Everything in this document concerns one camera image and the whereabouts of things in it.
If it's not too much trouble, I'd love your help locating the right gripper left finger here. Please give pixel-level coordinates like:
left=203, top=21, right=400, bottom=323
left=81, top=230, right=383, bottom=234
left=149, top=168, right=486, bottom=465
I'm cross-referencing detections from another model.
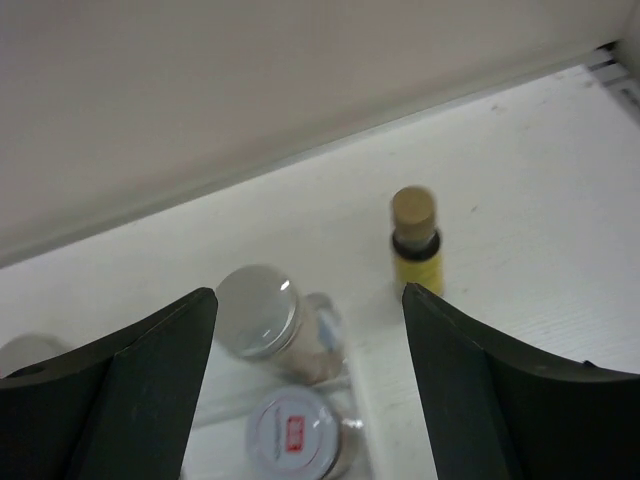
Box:
left=1, top=287, right=218, bottom=479

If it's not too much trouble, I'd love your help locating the small yellow oil bottle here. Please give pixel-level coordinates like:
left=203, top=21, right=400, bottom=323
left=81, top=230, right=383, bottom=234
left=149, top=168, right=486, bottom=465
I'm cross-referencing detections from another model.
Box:
left=391, top=185, right=444, bottom=297

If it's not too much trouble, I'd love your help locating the white granule jar blue label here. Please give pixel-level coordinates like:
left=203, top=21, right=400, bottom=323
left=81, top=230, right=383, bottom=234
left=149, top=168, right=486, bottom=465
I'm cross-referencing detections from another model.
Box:
left=0, top=333, right=71, bottom=378

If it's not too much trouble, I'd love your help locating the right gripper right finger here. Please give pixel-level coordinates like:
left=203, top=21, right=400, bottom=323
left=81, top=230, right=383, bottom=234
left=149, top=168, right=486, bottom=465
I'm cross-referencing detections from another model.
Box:
left=402, top=284, right=639, bottom=479

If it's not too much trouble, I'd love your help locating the white divided organizer tray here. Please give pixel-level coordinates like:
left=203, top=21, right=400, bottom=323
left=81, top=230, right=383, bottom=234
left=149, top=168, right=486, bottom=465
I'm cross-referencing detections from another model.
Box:
left=181, top=345, right=375, bottom=479

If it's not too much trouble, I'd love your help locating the orange spice jar back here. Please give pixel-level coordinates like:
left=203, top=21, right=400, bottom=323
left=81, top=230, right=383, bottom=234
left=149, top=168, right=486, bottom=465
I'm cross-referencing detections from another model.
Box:
left=245, top=386, right=364, bottom=480

